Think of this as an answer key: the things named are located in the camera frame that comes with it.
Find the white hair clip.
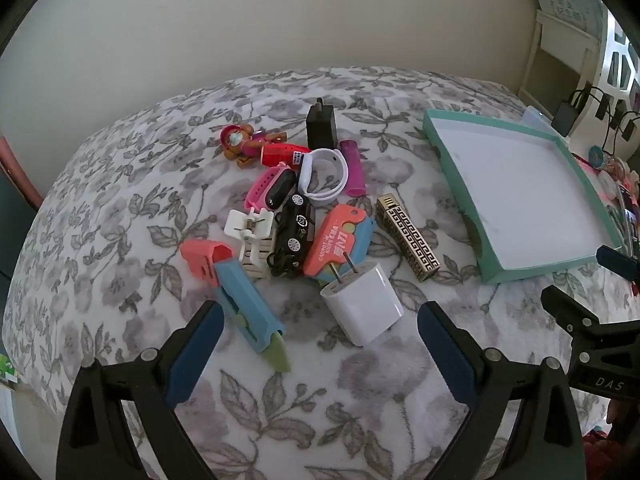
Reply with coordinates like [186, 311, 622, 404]
[223, 207, 278, 280]

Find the teal box lid tray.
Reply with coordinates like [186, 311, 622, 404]
[422, 108, 626, 285]

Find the coral plastic cutter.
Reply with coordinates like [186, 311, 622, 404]
[179, 239, 234, 288]

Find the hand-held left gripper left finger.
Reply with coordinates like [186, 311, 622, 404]
[56, 301, 226, 480]

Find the black wall charger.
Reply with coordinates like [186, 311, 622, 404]
[306, 97, 340, 151]

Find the pink bed frame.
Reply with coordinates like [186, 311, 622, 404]
[0, 135, 44, 209]

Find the white lattice frame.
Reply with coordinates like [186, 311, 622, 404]
[599, 10, 640, 97]

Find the black power adapter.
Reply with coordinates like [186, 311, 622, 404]
[552, 101, 579, 137]

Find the white wall charger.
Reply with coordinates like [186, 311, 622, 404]
[320, 252, 405, 347]

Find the white box device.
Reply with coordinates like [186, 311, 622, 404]
[522, 106, 556, 130]

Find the pink smart watch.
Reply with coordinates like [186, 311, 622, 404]
[244, 162, 297, 211]

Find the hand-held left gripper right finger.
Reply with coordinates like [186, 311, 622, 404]
[417, 301, 586, 480]

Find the purple lighter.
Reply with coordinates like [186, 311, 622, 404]
[340, 140, 367, 197]

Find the black toy car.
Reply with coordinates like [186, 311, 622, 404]
[270, 194, 317, 277]

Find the brown dog toy figure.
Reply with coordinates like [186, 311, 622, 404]
[222, 124, 288, 168]

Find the white shelf unit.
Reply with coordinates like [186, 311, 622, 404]
[520, 7, 601, 111]

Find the red cloth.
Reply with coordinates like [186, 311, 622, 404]
[582, 432, 640, 480]

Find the blue toy knife green blade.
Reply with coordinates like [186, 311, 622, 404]
[214, 258, 292, 373]

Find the dark blue cabinet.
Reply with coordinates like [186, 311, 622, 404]
[0, 170, 37, 283]

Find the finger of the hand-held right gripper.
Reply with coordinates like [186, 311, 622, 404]
[541, 285, 603, 336]
[596, 245, 640, 282]

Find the black cable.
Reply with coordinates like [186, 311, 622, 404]
[570, 86, 640, 153]

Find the white smart band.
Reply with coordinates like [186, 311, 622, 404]
[298, 148, 348, 204]

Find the orange and blue toy knife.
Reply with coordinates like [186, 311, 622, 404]
[302, 203, 377, 281]

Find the gold patterned lighter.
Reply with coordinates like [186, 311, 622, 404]
[376, 194, 442, 281]

